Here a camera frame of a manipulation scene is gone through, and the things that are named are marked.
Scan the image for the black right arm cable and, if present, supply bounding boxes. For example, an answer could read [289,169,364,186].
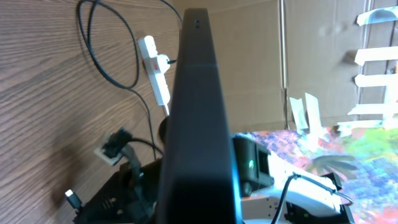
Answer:
[270,172,355,224]

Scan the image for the cardboard backdrop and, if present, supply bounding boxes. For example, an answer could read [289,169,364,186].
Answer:
[174,0,397,133]

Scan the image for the blue Galaxy smartphone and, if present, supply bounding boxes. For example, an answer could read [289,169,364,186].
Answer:
[157,8,243,223]

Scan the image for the black USB charging cable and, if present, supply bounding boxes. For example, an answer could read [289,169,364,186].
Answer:
[64,0,184,215]

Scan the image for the white power strip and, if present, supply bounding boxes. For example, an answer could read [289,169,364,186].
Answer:
[138,35,170,106]

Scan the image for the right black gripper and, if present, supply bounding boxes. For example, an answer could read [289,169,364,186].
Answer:
[73,159,162,224]

